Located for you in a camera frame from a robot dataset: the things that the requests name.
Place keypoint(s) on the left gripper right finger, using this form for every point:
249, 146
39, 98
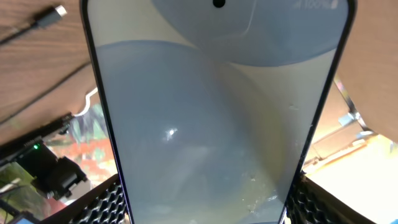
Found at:
307, 202

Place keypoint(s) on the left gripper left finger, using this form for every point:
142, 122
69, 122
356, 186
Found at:
103, 204

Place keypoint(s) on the blue Samsung Galaxy smartphone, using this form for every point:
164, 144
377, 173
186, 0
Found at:
211, 106

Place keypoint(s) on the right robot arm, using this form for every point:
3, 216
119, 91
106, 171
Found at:
53, 177

